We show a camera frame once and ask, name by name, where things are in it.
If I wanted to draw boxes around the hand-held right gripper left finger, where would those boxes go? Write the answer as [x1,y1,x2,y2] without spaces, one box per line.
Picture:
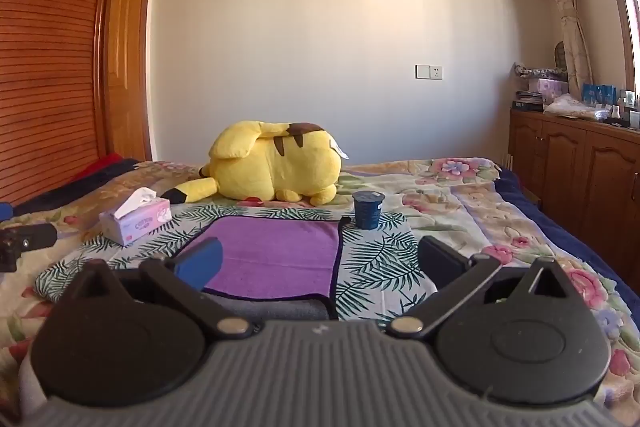
[65,237,253,341]

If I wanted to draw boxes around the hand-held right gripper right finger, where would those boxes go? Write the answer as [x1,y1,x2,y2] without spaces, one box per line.
[390,236,576,339]

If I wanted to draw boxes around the purple towel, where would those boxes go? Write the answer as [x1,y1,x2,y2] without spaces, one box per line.
[172,215,351,303]

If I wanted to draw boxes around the grey towel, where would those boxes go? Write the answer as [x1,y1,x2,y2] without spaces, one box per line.
[212,289,336,322]

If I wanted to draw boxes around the dark cloth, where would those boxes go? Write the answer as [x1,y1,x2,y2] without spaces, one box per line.
[12,158,146,218]

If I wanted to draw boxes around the leaf print cloth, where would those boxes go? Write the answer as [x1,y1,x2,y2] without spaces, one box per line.
[35,202,441,323]

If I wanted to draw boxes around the floral blanket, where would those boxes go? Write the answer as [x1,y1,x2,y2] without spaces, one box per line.
[0,157,640,427]

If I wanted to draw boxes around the pink tissue pack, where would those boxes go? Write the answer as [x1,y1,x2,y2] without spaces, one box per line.
[99,187,173,248]

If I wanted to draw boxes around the dark blue cup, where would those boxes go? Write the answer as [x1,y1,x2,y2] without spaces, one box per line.
[352,191,385,230]

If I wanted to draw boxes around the red cloth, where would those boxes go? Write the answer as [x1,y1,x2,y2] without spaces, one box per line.
[75,153,123,180]

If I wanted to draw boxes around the yellow plush toy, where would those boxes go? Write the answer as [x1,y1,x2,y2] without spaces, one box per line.
[161,121,349,208]

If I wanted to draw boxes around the navy blue blanket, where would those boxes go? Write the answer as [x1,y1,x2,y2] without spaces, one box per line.
[500,167,640,323]

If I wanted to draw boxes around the slatted wooden wardrobe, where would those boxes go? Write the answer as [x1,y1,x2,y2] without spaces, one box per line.
[0,0,131,208]

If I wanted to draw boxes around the wooden cabinet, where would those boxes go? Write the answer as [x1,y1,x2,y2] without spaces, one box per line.
[509,107,640,280]

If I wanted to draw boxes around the stack of books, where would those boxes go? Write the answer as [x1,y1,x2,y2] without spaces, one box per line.
[515,91,545,112]

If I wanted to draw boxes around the wooden door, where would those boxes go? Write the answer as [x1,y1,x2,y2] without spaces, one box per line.
[102,0,155,162]

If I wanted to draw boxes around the white plastic bag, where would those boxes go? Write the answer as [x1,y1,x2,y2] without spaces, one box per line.
[542,94,601,120]

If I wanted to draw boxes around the pink box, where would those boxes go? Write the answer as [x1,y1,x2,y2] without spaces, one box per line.
[527,78,569,100]

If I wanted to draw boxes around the floral fabric bag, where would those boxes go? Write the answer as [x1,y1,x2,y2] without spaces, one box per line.
[514,63,568,80]

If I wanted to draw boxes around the blue boxes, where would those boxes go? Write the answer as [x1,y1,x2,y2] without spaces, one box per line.
[581,83,617,108]

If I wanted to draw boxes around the patterned beige curtain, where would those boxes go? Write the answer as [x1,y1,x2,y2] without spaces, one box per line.
[520,0,593,95]

